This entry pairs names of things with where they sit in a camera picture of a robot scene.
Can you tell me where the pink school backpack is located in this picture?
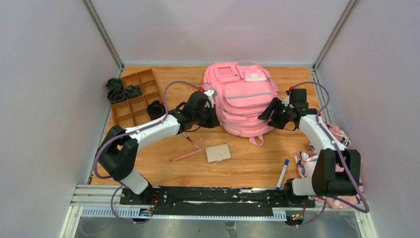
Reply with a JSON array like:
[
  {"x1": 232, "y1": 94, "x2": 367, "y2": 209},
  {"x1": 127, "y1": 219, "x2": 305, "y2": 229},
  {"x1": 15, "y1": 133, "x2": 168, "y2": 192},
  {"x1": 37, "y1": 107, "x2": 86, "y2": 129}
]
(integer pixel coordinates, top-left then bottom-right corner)
[{"x1": 202, "y1": 61, "x2": 279, "y2": 146}]

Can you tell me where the wooden compartment tray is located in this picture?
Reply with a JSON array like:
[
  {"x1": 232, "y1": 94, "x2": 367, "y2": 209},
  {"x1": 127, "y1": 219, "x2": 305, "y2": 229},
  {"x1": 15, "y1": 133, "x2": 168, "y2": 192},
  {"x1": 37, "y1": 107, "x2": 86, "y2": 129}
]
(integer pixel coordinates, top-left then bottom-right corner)
[{"x1": 109, "y1": 68, "x2": 163, "y2": 128}]

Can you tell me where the pink patterned cloth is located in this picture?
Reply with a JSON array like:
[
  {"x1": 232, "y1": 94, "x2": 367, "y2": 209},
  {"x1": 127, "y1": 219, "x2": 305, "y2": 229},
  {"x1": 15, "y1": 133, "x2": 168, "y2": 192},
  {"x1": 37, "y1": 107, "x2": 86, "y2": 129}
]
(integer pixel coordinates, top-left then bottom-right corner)
[{"x1": 295, "y1": 123, "x2": 362, "y2": 209}]

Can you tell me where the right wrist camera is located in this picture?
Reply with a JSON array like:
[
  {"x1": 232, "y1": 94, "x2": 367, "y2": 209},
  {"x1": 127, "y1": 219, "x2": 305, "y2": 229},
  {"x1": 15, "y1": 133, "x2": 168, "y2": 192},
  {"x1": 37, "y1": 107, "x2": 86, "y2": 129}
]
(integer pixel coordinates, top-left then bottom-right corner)
[{"x1": 282, "y1": 95, "x2": 291, "y2": 106}]

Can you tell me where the pink pen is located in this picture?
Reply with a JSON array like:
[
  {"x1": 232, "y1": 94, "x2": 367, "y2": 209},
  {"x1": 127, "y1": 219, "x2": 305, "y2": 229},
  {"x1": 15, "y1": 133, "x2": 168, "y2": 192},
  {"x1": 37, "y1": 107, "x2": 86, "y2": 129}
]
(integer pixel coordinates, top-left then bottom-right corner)
[{"x1": 171, "y1": 149, "x2": 203, "y2": 162}]

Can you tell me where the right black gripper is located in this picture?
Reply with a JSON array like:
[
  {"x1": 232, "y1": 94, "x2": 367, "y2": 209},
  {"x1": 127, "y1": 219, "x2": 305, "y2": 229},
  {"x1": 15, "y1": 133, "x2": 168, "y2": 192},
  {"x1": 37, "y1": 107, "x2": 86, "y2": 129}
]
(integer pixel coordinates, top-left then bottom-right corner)
[{"x1": 258, "y1": 97, "x2": 294, "y2": 130}]

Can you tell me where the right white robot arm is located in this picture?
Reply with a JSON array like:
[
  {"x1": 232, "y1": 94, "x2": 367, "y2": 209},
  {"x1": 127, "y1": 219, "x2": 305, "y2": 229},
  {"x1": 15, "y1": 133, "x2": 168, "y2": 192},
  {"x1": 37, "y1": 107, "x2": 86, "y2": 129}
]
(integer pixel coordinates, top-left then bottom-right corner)
[{"x1": 259, "y1": 88, "x2": 361, "y2": 207}]

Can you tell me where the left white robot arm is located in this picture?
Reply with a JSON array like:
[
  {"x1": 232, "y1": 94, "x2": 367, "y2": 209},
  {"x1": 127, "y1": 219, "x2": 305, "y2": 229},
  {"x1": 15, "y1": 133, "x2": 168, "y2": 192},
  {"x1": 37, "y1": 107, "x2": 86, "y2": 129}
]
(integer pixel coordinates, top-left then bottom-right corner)
[{"x1": 95, "y1": 89, "x2": 220, "y2": 205}]

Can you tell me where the purple cable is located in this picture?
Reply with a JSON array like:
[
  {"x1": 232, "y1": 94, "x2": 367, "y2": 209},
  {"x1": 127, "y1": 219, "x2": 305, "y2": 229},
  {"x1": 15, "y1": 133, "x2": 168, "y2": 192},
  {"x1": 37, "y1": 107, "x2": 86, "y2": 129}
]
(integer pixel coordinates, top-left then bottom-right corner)
[
  {"x1": 288, "y1": 81, "x2": 370, "y2": 227},
  {"x1": 93, "y1": 80, "x2": 204, "y2": 225}
]

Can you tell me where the dark rolled sock front tray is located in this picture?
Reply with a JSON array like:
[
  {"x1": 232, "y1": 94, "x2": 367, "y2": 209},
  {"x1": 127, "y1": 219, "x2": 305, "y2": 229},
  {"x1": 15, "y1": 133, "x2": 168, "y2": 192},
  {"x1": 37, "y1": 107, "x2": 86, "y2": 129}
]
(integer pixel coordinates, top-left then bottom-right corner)
[{"x1": 147, "y1": 100, "x2": 165, "y2": 120}]

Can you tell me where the dark rolled sock in tray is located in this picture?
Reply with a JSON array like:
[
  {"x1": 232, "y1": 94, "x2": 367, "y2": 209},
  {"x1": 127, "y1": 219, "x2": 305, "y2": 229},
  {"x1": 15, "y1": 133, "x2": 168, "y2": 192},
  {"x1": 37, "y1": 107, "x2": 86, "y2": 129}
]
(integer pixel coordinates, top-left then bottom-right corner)
[{"x1": 124, "y1": 85, "x2": 143, "y2": 99}]

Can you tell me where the red gel pen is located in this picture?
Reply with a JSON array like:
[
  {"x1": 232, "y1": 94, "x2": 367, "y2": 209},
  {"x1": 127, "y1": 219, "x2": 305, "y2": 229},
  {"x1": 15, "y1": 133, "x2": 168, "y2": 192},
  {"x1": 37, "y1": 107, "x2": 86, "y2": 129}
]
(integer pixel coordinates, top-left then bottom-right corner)
[{"x1": 182, "y1": 132, "x2": 200, "y2": 149}]

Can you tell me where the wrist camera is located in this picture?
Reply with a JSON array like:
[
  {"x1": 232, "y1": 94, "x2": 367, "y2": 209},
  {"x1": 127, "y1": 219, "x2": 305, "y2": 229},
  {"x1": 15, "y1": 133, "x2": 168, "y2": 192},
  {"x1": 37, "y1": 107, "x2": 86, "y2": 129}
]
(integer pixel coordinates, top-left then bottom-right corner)
[
  {"x1": 282, "y1": 95, "x2": 291, "y2": 106},
  {"x1": 204, "y1": 89, "x2": 217, "y2": 108}
]

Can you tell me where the blue white marker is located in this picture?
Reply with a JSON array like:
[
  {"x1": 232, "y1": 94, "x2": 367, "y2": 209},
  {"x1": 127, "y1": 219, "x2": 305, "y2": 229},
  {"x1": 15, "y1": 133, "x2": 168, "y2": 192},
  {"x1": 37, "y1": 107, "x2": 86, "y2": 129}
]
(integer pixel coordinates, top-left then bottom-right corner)
[{"x1": 276, "y1": 159, "x2": 289, "y2": 190}]

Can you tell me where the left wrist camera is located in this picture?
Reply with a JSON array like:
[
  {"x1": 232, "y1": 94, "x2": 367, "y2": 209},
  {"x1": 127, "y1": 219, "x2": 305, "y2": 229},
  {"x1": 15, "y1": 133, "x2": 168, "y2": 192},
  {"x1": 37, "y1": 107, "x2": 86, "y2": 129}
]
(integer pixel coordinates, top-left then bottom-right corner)
[{"x1": 204, "y1": 89, "x2": 217, "y2": 108}]

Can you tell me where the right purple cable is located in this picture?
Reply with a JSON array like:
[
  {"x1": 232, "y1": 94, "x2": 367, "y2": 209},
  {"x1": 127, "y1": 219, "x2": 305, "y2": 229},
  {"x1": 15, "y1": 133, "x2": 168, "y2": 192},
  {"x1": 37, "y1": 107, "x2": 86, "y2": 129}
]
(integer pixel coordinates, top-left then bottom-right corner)
[{"x1": 288, "y1": 81, "x2": 370, "y2": 227}]

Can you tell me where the small beige notebook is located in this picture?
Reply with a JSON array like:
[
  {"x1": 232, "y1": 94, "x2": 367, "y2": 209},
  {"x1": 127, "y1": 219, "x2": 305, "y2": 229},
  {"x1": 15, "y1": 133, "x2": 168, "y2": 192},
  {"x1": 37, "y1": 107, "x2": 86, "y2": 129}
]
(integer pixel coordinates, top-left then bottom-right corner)
[{"x1": 205, "y1": 143, "x2": 231, "y2": 163}]

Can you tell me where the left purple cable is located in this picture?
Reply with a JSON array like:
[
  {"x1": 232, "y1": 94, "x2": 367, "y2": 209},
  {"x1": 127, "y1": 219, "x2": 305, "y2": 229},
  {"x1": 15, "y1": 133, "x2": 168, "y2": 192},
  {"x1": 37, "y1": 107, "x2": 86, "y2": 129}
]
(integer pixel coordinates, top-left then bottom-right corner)
[{"x1": 93, "y1": 80, "x2": 204, "y2": 225}]

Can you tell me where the dark rolled sock lower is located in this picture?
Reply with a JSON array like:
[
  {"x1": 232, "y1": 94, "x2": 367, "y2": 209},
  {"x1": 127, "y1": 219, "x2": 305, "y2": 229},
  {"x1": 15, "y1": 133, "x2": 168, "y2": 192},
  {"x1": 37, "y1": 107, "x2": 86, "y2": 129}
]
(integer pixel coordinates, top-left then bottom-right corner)
[{"x1": 107, "y1": 88, "x2": 126, "y2": 104}]

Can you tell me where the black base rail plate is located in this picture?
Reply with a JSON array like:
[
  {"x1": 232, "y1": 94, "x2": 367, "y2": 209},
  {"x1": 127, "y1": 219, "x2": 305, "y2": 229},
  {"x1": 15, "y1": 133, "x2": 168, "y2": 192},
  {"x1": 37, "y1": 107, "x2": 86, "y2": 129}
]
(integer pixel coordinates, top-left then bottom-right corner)
[{"x1": 119, "y1": 186, "x2": 315, "y2": 217}]

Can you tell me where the dark rolled sock upper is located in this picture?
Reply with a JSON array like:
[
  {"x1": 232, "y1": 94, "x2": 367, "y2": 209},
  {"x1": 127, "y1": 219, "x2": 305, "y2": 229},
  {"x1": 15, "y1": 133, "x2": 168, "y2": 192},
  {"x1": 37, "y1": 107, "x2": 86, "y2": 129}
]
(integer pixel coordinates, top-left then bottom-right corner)
[{"x1": 105, "y1": 77, "x2": 122, "y2": 91}]

